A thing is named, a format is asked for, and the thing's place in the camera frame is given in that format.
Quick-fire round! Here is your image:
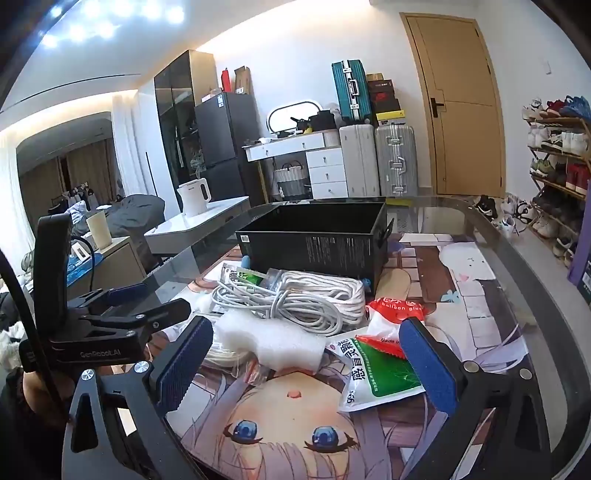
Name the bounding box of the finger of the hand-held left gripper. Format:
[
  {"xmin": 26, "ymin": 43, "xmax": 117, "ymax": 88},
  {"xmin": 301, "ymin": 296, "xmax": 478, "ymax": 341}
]
[
  {"xmin": 67, "ymin": 282, "xmax": 149, "ymax": 319},
  {"xmin": 76, "ymin": 298, "xmax": 192, "ymax": 344}
]

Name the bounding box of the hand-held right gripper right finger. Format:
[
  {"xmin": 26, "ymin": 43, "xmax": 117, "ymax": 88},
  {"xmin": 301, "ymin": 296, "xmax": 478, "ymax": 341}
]
[{"xmin": 399, "ymin": 318, "xmax": 552, "ymax": 480}]

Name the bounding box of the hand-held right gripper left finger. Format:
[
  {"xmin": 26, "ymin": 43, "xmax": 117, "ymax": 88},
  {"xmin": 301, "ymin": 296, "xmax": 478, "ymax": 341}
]
[{"xmin": 60, "ymin": 316, "xmax": 215, "ymax": 480}]

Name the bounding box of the clear bag of white cord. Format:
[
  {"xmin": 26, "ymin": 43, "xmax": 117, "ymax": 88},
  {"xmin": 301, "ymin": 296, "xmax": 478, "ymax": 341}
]
[{"xmin": 201, "ymin": 339, "xmax": 278, "ymax": 388}]

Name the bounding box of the large green white packet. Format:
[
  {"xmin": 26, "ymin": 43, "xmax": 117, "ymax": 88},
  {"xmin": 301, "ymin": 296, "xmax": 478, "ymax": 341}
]
[{"xmin": 323, "ymin": 335, "xmax": 428, "ymax": 414}]

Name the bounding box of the red white plastic bag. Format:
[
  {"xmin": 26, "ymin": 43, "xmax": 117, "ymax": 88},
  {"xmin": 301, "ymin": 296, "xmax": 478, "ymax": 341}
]
[{"xmin": 365, "ymin": 298, "xmax": 428, "ymax": 361}]

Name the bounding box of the white foam piece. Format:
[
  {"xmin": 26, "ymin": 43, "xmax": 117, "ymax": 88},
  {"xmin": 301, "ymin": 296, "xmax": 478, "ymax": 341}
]
[{"xmin": 217, "ymin": 311, "xmax": 328, "ymax": 372}]

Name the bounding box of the small green white packet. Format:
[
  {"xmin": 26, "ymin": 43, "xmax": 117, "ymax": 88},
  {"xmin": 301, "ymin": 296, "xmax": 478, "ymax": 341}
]
[{"xmin": 219, "ymin": 263, "xmax": 269, "ymax": 301}]

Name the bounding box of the white cable bundle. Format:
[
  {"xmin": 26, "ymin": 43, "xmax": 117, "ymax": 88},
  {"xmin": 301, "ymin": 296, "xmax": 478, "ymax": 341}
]
[{"xmin": 210, "ymin": 277, "xmax": 345, "ymax": 337}]

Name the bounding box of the white twisted rope coil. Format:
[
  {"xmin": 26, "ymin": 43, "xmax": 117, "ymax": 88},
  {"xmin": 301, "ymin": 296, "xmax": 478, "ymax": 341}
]
[{"xmin": 272, "ymin": 270, "xmax": 368, "ymax": 337}]

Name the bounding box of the black cardboard box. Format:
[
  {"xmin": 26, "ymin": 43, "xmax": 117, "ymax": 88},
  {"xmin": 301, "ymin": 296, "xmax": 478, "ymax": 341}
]
[{"xmin": 235, "ymin": 202, "xmax": 395, "ymax": 296}]

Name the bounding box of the beige low cabinet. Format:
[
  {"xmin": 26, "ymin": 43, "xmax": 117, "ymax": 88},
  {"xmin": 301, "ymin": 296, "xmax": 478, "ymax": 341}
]
[{"xmin": 65, "ymin": 235, "xmax": 148, "ymax": 296}]

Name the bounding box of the beige waste bin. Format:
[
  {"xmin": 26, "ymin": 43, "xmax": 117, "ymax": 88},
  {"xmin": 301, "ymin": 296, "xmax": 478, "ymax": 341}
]
[{"xmin": 86, "ymin": 211, "xmax": 113, "ymax": 250}]

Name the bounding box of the dark grey beanbag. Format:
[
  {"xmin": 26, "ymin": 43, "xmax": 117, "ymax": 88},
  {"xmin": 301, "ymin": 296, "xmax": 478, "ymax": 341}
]
[{"xmin": 108, "ymin": 194, "xmax": 167, "ymax": 273}]

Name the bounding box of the white side table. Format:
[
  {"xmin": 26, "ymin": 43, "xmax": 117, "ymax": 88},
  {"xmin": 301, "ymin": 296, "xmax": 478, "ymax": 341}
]
[{"xmin": 144, "ymin": 196, "xmax": 252, "ymax": 257}]

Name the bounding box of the white electric kettle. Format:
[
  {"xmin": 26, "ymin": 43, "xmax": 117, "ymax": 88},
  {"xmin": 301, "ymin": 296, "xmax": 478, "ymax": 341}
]
[{"xmin": 178, "ymin": 180, "xmax": 213, "ymax": 217}]

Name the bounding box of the printed cartoon table mat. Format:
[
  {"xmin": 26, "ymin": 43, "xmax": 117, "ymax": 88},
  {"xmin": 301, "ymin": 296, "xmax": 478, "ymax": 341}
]
[{"xmin": 164, "ymin": 231, "xmax": 529, "ymax": 480}]

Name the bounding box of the white curtain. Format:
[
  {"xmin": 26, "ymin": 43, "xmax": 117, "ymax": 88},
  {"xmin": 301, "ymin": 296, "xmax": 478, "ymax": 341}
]
[{"xmin": 113, "ymin": 90, "xmax": 155, "ymax": 199}]

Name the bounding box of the white sneaker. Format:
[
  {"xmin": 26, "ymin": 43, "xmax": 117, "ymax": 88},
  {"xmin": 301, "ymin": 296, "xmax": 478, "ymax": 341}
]
[{"xmin": 494, "ymin": 215, "xmax": 520, "ymax": 238}]

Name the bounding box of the black sneaker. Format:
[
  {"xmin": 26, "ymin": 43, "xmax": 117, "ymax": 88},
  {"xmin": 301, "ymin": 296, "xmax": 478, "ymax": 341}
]
[{"xmin": 475, "ymin": 195, "xmax": 499, "ymax": 219}]

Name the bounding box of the woven laundry basket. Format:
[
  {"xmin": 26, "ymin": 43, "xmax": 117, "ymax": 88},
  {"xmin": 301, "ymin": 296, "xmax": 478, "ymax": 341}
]
[{"xmin": 273, "ymin": 161, "xmax": 311, "ymax": 199}]

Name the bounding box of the dark grey fridge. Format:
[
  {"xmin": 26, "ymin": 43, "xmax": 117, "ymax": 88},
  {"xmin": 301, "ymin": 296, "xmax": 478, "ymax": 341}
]
[{"xmin": 194, "ymin": 91, "xmax": 264, "ymax": 204}]

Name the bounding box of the dark glass cabinet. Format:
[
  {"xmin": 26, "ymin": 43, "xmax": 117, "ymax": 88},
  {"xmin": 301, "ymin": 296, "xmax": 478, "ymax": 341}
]
[{"xmin": 154, "ymin": 49, "xmax": 220, "ymax": 185}]

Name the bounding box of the silver suitcase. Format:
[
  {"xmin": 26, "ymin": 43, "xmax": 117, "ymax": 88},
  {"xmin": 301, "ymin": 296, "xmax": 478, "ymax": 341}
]
[{"xmin": 374, "ymin": 124, "xmax": 420, "ymax": 197}]

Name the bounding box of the white suitcase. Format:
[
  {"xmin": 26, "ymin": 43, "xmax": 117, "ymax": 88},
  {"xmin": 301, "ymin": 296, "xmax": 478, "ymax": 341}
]
[{"xmin": 338, "ymin": 124, "xmax": 382, "ymax": 198}]

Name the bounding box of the white vanity desk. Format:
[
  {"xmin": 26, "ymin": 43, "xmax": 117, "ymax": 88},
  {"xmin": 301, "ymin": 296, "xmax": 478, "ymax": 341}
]
[{"xmin": 244, "ymin": 129, "xmax": 349, "ymax": 201}]

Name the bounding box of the oval vanity mirror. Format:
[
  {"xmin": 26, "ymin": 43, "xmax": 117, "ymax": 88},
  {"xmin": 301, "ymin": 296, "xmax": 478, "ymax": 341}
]
[{"xmin": 268, "ymin": 99, "xmax": 324, "ymax": 137}]

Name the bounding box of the group of sneakers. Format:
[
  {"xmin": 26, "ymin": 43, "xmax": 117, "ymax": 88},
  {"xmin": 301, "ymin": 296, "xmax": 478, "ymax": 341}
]
[{"xmin": 522, "ymin": 95, "xmax": 591, "ymax": 268}]

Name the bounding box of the black bag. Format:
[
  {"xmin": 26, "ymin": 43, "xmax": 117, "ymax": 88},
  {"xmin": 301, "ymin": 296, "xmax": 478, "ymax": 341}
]
[{"xmin": 309, "ymin": 111, "xmax": 340, "ymax": 132}]

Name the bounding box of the tan wooden door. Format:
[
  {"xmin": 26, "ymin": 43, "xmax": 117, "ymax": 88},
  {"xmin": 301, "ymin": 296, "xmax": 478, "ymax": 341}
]
[{"xmin": 399, "ymin": 12, "xmax": 506, "ymax": 199}]

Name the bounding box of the ceiling lamp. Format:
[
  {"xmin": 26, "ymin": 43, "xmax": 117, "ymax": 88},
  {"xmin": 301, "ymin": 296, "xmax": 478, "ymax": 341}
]
[{"xmin": 41, "ymin": 0, "xmax": 185, "ymax": 47}]

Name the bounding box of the black shoe box red logo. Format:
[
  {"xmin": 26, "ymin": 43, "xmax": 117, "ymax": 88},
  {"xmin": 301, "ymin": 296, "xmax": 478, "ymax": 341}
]
[{"xmin": 368, "ymin": 79, "xmax": 396, "ymax": 102}]

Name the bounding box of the wooden shoe rack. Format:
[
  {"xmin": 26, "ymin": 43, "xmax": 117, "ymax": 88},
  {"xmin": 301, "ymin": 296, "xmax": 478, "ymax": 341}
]
[{"xmin": 522, "ymin": 95, "xmax": 591, "ymax": 268}]

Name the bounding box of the teal suitcase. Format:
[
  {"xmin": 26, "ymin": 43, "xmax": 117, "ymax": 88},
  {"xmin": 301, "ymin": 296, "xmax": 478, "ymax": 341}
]
[{"xmin": 331, "ymin": 59, "xmax": 372, "ymax": 125}]

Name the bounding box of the black cable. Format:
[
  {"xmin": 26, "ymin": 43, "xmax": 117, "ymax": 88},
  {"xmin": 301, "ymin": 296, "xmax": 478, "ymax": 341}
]
[
  {"xmin": 69, "ymin": 233, "xmax": 98, "ymax": 296},
  {"xmin": 0, "ymin": 249, "xmax": 75, "ymax": 423}
]

